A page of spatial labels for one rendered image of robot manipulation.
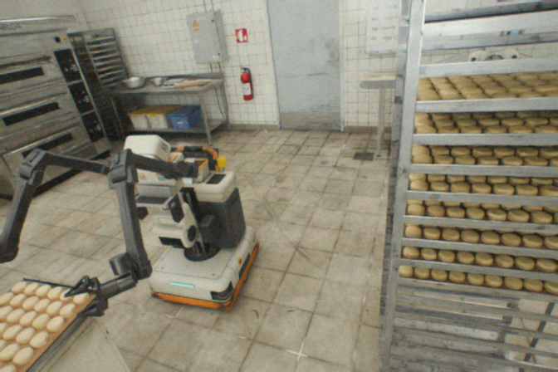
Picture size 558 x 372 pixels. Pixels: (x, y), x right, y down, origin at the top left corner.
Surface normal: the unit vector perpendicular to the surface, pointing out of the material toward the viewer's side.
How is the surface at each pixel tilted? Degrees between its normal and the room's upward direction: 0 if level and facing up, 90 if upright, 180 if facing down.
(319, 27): 90
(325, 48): 90
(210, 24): 90
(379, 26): 90
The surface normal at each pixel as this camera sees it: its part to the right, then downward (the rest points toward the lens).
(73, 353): 0.95, 0.04
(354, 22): -0.36, 0.49
